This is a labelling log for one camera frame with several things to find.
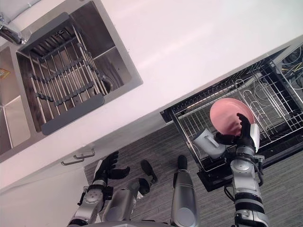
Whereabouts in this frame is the sink drain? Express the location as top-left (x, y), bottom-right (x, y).
top-left (101, 76), bottom-right (115, 93)

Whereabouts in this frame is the chrome faucet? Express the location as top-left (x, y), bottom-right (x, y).
top-left (0, 13), bottom-right (26, 45)

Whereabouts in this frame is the metal cabinet handle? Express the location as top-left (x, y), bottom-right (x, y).
top-left (61, 157), bottom-right (85, 166)
top-left (73, 148), bottom-right (96, 160)

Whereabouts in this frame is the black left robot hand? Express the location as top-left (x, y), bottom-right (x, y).
top-left (92, 151), bottom-right (131, 187)

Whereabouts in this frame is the black dishwasher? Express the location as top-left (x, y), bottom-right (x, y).
top-left (160, 35), bottom-right (303, 192)

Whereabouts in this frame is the dark left robot foot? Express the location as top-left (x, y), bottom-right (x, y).
top-left (140, 160), bottom-right (158, 184)

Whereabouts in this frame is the cable bundle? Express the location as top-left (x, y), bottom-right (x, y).
top-left (280, 44), bottom-right (303, 92)

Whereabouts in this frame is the dark robot foot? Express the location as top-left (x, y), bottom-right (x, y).
top-left (140, 160), bottom-right (158, 184)
top-left (177, 155), bottom-right (189, 171)

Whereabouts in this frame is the silver right robot leg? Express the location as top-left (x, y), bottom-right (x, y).
top-left (169, 168), bottom-right (201, 227)

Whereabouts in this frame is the stainless steel double sink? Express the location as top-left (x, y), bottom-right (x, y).
top-left (0, 0), bottom-right (144, 164)

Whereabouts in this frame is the white grey cup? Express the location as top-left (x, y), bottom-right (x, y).
top-left (192, 128), bottom-right (227, 162)

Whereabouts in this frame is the wire dishwasher rack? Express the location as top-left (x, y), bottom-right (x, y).
top-left (170, 59), bottom-right (299, 172)

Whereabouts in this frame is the pink round plate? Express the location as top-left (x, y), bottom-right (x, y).
top-left (209, 98), bottom-right (256, 136)

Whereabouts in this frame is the dark right robot foot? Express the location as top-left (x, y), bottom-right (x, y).
top-left (177, 155), bottom-right (189, 171)

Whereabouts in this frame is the silver robot leg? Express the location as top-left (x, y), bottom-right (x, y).
top-left (101, 177), bottom-right (151, 225)
top-left (169, 168), bottom-right (201, 227)

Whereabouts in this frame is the grey sink drying rack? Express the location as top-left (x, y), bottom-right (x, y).
top-left (15, 11), bottom-right (112, 136)

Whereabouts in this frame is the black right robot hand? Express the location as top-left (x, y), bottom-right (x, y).
top-left (214, 113), bottom-right (260, 153)

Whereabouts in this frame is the silver left robot leg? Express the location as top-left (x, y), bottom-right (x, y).
top-left (101, 177), bottom-right (151, 225)

